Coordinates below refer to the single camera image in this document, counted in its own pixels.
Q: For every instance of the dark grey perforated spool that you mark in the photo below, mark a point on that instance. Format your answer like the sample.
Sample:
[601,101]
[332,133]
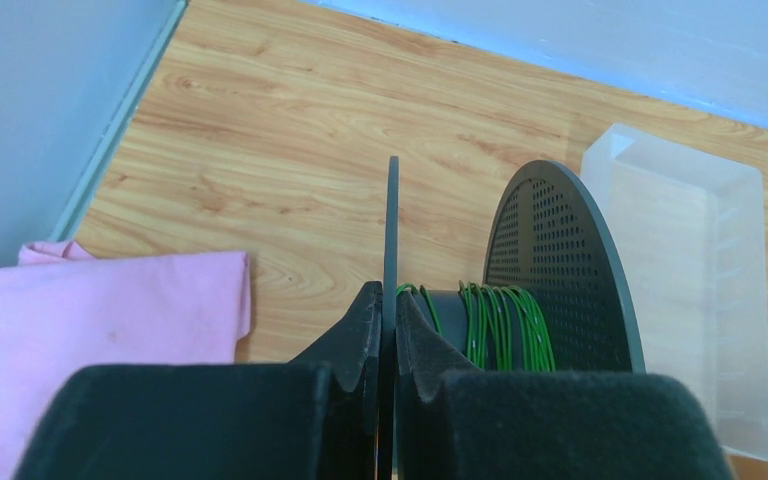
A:
[554,294]

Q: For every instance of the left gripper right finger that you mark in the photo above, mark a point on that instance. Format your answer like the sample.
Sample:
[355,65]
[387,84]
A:
[456,421]

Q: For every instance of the pink cloth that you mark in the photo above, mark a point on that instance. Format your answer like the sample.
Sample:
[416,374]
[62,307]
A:
[61,309]

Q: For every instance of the translucent plastic tray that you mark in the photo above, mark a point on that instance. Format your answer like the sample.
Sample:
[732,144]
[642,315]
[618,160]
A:
[689,229]

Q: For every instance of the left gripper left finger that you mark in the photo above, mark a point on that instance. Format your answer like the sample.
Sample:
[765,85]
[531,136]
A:
[313,417]

